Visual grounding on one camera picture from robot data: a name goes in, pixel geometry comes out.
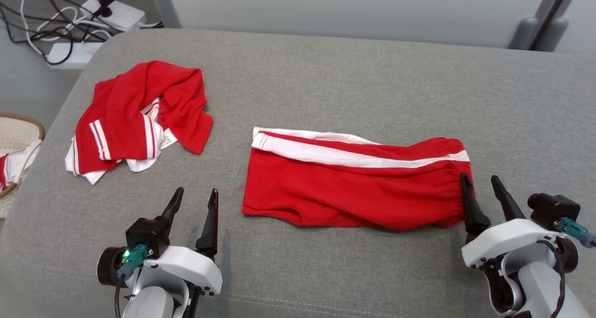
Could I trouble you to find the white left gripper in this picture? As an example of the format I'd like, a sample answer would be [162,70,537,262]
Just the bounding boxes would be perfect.
[140,187,223,296]

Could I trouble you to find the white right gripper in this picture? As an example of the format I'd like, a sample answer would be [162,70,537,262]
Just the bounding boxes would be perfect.
[460,172,566,268]

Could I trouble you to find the pale grey partition panel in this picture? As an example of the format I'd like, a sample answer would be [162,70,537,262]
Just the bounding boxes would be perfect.
[158,0,555,48]

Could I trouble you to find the red white Bulls 23 jersey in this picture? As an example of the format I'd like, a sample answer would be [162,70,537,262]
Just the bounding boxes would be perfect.
[65,60,214,185]

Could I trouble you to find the white power strips with cables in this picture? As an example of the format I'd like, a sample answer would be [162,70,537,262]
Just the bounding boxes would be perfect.
[0,0,163,66]

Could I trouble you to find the red shorts with white stripes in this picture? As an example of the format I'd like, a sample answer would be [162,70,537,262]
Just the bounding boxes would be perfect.
[242,127,474,231]

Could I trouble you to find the red white striped garment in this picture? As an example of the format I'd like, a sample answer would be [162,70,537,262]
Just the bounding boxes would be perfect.
[0,141,42,190]

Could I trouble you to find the white cable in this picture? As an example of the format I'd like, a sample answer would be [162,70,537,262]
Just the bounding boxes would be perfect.
[14,0,52,60]

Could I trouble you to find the black left arm cable teal plug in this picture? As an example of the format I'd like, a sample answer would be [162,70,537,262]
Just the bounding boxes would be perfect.
[115,244,149,318]

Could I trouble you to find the grey partition post with foot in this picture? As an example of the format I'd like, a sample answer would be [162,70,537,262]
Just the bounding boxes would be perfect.
[508,0,582,52]

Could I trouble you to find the wicker basket with clothes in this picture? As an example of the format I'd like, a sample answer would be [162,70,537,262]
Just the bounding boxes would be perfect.
[0,112,46,218]

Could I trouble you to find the white power strip with adapter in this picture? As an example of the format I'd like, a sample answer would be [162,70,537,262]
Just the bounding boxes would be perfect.
[81,0,147,32]

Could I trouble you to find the right arm cable teal plug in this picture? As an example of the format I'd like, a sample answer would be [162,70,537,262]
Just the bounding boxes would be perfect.
[556,217,596,249]

